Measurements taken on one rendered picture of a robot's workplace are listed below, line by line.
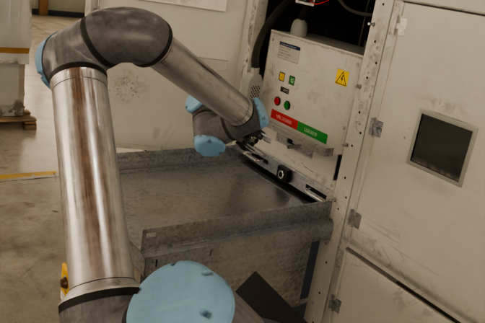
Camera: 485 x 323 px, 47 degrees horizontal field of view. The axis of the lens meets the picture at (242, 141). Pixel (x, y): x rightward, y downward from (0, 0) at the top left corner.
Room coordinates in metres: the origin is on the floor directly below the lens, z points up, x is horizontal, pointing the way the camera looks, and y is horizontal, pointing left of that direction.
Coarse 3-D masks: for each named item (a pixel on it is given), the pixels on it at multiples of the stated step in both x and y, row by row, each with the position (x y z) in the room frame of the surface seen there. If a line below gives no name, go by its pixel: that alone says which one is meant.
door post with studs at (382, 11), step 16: (384, 0) 1.68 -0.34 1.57; (384, 16) 1.67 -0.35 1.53; (384, 32) 1.66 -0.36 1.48; (368, 48) 1.70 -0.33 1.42; (368, 64) 1.68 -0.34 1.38; (368, 80) 1.67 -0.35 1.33; (368, 96) 1.66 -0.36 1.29; (352, 112) 1.71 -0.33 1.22; (352, 128) 1.69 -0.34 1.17; (352, 144) 1.68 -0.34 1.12; (352, 160) 1.67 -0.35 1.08; (352, 176) 1.65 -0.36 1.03; (336, 192) 1.70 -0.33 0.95; (336, 208) 1.68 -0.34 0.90; (336, 224) 1.67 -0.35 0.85; (336, 240) 1.66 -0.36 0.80; (320, 288) 1.68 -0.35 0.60; (320, 304) 1.66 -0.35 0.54; (320, 320) 1.65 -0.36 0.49
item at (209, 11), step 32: (96, 0) 2.10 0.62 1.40; (128, 0) 2.12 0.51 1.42; (160, 0) 2.12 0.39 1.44; (192, 0) 2.14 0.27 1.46; (224, 0) 2.17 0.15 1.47; (192, 32) 2.17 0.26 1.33; (224, 32) 2.20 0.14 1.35; (128, 64) 2.13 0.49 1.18; (224, 64) 2.19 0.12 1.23; (128, 96) 2.13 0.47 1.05; (160, 96) 2.15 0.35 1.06; (128, 128) 2.13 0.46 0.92; (160, 128) 2.16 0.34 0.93; (192, 128) 2.18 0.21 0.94
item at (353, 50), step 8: (280, 32) 2.10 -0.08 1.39; (288, 32) 2.16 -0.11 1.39; (312, 40) 1.97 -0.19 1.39; (320, 40) 2.05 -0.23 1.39; (328, 40) 2.10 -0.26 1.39; (336, 40) 2.15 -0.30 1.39; (336, 48) 1.86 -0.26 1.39; (344, 48) 1.92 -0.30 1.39; (352, 48) 1.95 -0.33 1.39; (360, 48) 2.00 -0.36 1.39; (360, 56) 1.77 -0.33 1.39; (264, 72) 2.15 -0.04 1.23
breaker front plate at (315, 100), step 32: (288, 64) 2.04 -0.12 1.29; (320, 64) 1.91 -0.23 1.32; (352, 64) 1.79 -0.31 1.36; (288, 96) 2.02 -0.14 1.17; (320, 96) 1.88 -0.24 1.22; (352, 96) 1.77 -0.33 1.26; (288, 128) 1.99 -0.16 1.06; (320, 128) 1.86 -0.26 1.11; (288, 160) 1.97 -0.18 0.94; (320, 160) 1.83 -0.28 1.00
